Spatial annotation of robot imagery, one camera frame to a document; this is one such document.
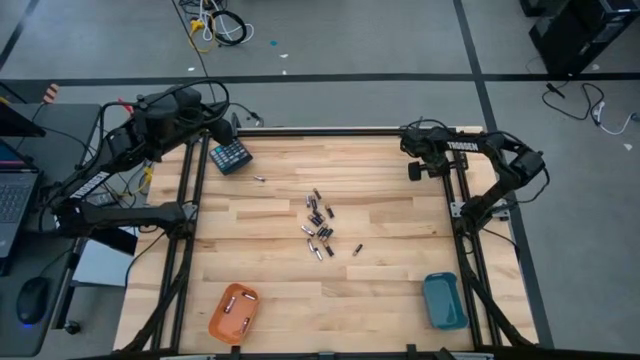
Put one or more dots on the black monitor back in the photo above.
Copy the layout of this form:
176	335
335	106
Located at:
15	126

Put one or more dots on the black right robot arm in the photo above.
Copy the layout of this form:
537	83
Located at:
520	167

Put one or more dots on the black aluminium table frame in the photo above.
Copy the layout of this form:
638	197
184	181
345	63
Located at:
320	132

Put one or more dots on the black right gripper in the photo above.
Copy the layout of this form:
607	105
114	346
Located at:
430	145

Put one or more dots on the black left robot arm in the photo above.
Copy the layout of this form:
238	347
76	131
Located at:
125	215

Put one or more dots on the grey laptop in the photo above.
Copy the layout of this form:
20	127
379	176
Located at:
15	200

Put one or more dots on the black side desk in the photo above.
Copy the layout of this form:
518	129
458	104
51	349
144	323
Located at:
67	135

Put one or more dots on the grey flat box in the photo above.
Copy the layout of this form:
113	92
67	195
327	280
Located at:
100	265

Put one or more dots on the small stray battery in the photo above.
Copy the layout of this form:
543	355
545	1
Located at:
259	178

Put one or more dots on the black computer mouse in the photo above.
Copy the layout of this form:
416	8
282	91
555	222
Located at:
33	299

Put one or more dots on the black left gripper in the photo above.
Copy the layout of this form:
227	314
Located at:
192	112

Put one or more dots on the silver arm base bracket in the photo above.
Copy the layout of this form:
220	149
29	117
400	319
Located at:
501	214

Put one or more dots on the slim black copper battery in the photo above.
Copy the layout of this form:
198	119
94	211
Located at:
317	193

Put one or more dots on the orange striped marker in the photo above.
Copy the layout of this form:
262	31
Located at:
50	93

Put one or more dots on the black calculator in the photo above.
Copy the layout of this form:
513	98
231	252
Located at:
230	156

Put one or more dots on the red tape tag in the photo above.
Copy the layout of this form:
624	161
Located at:
125	106

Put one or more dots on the teal plastic tray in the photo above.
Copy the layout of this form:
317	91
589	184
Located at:
445	302

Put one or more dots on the black power strip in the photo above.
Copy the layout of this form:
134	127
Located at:
106	200

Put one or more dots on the black computer tower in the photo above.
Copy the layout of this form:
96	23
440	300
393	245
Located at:
575	35

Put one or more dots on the orange plastic tray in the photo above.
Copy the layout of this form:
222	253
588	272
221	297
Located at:
235	320

